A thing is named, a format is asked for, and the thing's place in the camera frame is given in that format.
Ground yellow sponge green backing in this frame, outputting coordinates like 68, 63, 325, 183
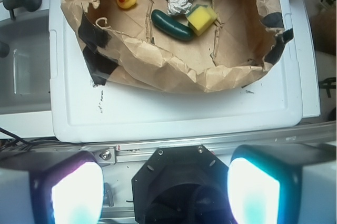
186, 5, 217, 36

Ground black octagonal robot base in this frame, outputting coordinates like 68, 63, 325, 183
132, 145, 235, 223

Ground brown paper bag tray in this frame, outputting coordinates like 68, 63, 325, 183
61, 0, 293, 93

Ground clear plastic container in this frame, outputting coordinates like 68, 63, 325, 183
1, 10, 51, 114

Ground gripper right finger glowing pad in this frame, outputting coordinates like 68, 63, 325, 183
227, 143, 337, 224

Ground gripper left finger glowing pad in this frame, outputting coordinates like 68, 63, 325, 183
0, 151, 104, 224

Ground metal corner bracket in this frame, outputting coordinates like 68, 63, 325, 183
92, 147, 116, 167

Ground dark green plastic pickle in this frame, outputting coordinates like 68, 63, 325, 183
151, 9, 194, 41

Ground aluminium extrusion rail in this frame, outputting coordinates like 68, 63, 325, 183
80, 121, 336, 165

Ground white plastic bin lid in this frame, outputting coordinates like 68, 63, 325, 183
49, 0, 303, 142

